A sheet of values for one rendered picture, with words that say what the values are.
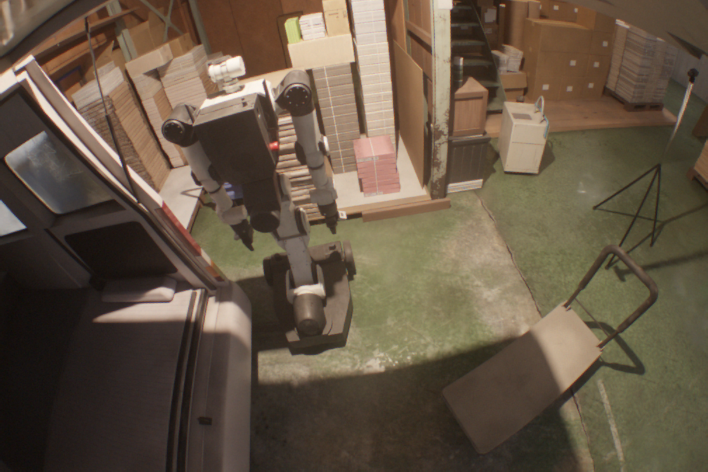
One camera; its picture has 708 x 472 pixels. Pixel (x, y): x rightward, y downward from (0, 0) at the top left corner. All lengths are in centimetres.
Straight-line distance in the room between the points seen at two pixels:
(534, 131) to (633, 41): 285
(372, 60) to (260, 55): 417
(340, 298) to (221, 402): 88
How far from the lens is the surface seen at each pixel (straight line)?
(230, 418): 135
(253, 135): 95
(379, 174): 227
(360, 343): 182
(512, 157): 274
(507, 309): 199
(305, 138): 112
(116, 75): 340
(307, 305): 157
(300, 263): 167
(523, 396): 162
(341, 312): 173
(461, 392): 154
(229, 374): 138
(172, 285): 156
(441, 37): 185
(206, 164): 123
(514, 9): 456
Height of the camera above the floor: 169
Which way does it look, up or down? 43 degrees down
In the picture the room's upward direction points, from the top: 10 degrees counter-clockwise
